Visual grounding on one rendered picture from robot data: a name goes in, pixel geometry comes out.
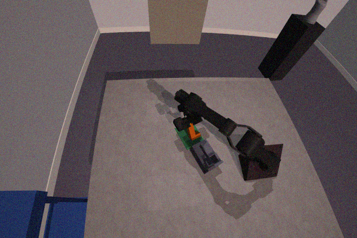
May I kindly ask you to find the orange block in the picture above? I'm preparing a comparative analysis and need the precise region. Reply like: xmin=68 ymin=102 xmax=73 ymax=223
xmin=187 ymin=123 xmax=201 ymax=141

